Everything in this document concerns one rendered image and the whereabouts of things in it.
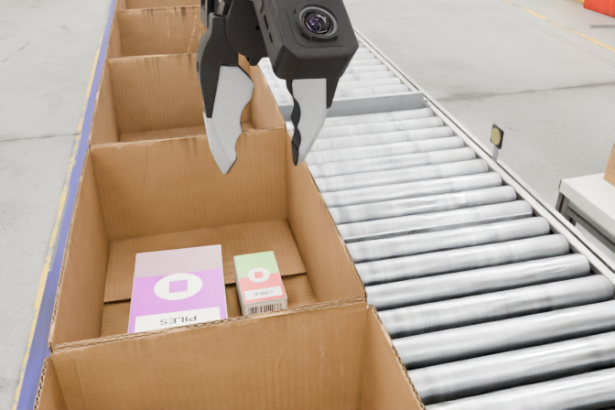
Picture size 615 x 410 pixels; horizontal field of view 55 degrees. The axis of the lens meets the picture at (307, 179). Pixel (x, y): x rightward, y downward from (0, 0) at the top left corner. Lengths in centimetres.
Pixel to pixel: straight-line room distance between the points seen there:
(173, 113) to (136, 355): 79
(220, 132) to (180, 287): 35
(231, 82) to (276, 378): 32
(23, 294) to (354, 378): 188
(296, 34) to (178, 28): 132
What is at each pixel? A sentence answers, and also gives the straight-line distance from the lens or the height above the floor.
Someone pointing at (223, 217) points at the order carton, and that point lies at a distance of 95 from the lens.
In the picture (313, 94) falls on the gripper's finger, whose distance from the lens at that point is 43.
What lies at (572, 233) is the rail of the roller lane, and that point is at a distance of 130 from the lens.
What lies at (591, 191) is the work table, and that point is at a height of 75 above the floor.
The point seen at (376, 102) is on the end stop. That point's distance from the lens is 172.
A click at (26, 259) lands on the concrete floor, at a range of 257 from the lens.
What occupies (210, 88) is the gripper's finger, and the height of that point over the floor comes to 128.
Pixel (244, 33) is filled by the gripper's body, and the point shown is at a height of 132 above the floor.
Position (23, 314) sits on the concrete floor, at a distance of 231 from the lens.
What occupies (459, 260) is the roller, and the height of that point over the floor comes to 74.
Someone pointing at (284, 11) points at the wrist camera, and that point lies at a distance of 33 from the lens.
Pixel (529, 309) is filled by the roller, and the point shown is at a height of 73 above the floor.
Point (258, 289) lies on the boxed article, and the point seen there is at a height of 93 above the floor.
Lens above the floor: 143
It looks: 30 degrees down
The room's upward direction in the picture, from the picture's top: straight up
